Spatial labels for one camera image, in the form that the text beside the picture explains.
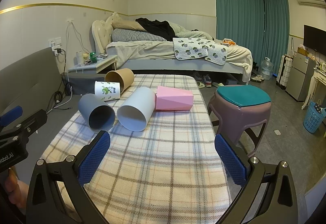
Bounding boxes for pink faceted plastic cup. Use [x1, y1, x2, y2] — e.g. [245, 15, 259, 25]
[155, 86, 194, 111]

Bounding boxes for grey plastic cup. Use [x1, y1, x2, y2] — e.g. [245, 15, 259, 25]
[78, 94, 116, 133]

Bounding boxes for white plastic cup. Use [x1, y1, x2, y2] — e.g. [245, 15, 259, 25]
[117, 87, 155, 132]

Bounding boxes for white cup with green print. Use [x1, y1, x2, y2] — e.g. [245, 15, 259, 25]
[94, 81, 120, 101]

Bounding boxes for brown paper cup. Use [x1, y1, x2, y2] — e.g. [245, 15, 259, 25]
[105, 68, 135, 94]

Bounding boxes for person's left hand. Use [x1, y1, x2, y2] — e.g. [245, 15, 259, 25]
[4, 169, 29, 209]

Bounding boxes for grey sofa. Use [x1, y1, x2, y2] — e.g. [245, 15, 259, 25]
[1, 48, 64, 117]

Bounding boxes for purple plastic stool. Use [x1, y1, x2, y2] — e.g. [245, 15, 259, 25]
[207, 90, 271, 157]

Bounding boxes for plaid table cloth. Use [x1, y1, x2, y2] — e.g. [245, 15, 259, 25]
[40, 74, 238, 224]

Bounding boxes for teal stool cushion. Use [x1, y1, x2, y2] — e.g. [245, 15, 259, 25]
[217, 85, 271, 107]

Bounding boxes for green slipper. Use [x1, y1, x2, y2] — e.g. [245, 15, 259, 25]
[197, 81, 206, 89]

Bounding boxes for blue laundry basket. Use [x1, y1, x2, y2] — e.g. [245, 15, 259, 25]
[303, 101, 325, 133]

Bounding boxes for white bedside table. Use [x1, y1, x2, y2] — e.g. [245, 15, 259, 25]
[68, 55, 118, 74]

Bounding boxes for small grey fridge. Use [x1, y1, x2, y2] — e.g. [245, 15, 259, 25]
[286, 52, 316, 101]

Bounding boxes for clear water jug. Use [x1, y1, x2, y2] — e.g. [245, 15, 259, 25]
[260, 57, 273, 80]

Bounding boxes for green can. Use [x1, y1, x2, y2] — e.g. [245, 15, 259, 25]
[89, 52, 97, 63]

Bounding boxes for white suitcase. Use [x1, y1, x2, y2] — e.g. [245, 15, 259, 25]
[276, 54, 293, 90]

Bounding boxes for white dresser table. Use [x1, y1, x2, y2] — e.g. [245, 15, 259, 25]
[301, 63, 325, 110]

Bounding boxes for bed with beige sheets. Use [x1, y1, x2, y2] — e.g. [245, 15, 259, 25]
[92, 12, 253, 83]

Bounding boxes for white leaf-print mat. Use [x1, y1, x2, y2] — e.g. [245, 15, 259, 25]
[173, 38, 228, 65]

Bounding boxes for checkered pillow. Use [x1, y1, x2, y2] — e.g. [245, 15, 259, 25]
[111, 28, 166, 42]

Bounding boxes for teal curtain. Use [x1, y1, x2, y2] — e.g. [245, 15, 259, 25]
[216, 0, 290, 72]

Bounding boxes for black television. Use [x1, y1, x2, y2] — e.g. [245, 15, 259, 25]
[303, 25, 326, 55]

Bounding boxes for black clothing on bed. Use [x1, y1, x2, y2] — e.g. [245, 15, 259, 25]
[135, 18, 176, 42]

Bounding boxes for wall power outlet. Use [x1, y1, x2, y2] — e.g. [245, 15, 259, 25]
[48, 37, 62, 48]

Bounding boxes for white charging cable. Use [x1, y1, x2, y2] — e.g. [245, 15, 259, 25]
[65, 19, 90, 67]

